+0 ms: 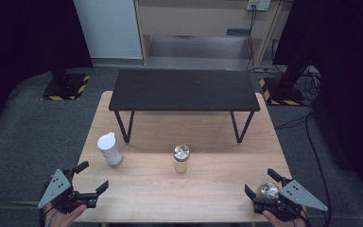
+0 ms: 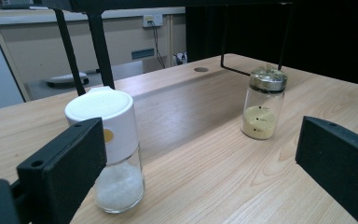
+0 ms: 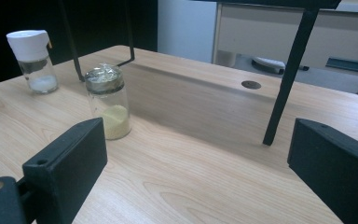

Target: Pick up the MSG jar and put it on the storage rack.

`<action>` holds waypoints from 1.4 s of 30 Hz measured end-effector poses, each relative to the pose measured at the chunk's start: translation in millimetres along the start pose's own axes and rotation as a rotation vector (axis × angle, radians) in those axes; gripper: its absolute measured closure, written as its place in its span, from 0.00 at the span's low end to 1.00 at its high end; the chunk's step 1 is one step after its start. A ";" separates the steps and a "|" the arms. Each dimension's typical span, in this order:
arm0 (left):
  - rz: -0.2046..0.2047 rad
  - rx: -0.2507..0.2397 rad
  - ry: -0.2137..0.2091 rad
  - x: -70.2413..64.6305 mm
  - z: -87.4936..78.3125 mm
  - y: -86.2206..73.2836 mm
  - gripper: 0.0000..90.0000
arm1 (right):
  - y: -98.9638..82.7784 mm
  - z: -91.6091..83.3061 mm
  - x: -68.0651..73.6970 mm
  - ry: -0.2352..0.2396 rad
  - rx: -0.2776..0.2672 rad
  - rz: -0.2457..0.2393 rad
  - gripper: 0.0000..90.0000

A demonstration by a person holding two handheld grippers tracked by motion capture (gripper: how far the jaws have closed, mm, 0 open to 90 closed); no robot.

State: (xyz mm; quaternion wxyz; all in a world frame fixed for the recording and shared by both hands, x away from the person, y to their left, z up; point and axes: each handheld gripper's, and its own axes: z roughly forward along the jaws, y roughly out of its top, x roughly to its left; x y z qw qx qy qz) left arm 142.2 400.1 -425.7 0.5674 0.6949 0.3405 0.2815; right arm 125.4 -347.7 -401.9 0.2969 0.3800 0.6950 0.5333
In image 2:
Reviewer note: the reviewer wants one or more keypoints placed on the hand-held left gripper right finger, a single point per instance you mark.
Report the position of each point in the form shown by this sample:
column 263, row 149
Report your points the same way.
column 338, row 168

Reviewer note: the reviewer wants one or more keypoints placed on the white round floor device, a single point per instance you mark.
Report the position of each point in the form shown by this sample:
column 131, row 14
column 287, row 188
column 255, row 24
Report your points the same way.
column 65, row 77

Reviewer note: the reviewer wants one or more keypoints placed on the white-capped glass salt jar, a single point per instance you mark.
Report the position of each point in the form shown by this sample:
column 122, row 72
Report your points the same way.
column 119, row 186

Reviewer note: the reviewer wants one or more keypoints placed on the grey round table grommet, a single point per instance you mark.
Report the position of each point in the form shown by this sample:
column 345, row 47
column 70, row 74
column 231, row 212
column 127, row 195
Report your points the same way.
column 201, row 69

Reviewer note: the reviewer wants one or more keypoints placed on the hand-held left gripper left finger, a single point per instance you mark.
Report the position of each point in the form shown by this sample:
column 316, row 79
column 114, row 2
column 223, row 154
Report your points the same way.
column 65, row 168

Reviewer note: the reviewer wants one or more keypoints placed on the white wall socket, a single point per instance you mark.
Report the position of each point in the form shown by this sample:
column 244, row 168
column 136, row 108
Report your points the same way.
column 153, row 20

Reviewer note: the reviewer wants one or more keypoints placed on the beige wooden counter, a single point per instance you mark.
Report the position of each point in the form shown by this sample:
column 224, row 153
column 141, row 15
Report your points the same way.
column 37, row 46

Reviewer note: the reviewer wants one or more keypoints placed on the glass jar with silver lid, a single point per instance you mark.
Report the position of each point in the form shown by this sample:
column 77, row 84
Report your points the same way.
column 261, row 121

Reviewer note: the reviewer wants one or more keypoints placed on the black and white small object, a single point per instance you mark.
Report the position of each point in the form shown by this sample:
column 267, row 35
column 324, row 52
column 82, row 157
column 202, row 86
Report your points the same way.
column 180, row 58

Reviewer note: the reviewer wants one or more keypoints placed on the black curtain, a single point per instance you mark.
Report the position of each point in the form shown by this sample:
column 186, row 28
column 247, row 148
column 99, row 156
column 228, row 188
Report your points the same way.
column 323, row 43

